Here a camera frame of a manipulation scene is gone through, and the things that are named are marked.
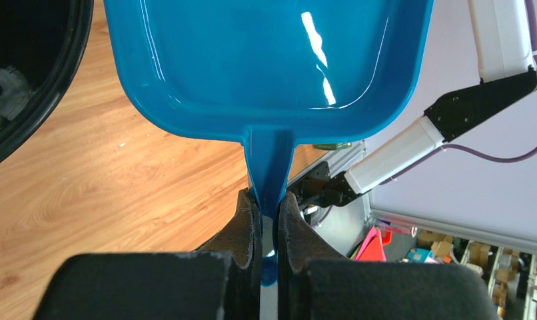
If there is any black plastic bin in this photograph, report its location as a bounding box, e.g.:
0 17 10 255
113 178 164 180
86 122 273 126
0 1 94 163

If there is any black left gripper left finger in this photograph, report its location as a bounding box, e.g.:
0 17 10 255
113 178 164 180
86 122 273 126
34 190 262 319

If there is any blue plastic dustpan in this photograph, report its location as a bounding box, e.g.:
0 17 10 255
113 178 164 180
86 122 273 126
103 0 435 288

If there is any aluminium frame rail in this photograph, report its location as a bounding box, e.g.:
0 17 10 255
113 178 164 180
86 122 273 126
286 141 537 259

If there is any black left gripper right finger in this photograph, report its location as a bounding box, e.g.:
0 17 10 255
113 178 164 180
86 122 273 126
277 193 498 319

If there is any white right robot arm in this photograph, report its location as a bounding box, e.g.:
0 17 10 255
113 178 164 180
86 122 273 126
288 1 537 209

